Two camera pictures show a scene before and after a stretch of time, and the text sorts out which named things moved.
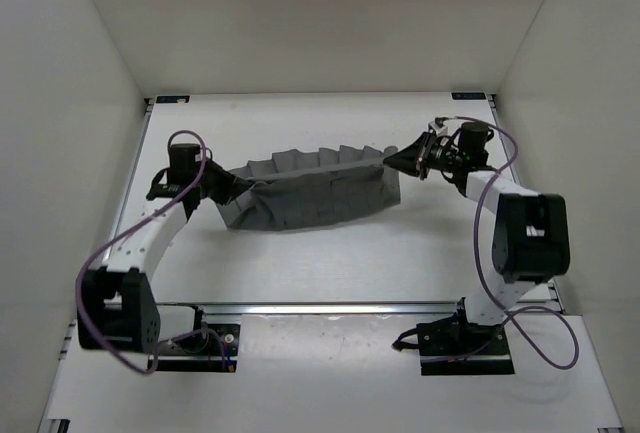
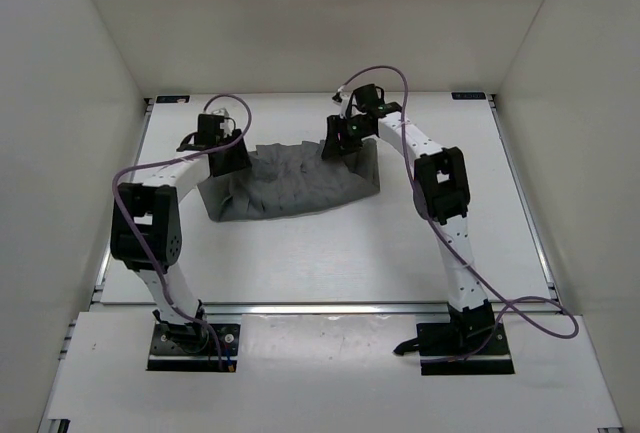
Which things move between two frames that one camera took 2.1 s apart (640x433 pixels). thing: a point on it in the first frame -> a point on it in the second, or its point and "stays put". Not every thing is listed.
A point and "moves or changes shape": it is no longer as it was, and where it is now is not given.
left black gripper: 231,185 -> 240,161
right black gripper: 416,159 -> 338,144
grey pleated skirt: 298,189 moves or changes shape
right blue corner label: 468,96 stays put
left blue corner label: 172,98 stays put
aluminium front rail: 329,310 stays put
